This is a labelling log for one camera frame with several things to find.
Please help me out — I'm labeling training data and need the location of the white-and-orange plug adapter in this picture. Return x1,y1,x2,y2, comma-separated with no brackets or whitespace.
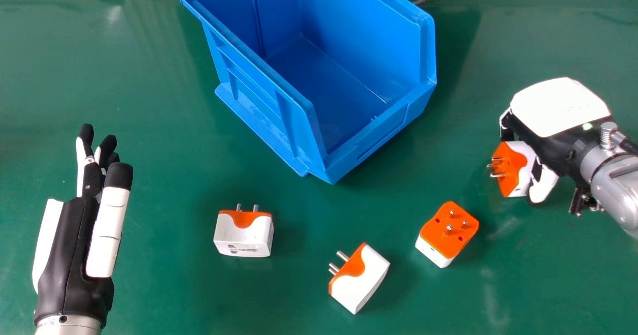
327,242,391,315
487,141,539,198
213,204,275,258
415,201,480,269

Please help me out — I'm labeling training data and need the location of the blue plastic bin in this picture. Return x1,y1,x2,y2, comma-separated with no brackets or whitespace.
177,0,438,185

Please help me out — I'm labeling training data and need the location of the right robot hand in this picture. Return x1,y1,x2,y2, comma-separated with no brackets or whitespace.
499,77,622,205

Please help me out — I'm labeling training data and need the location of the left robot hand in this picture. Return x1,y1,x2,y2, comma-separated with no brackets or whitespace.
32,123,134,329

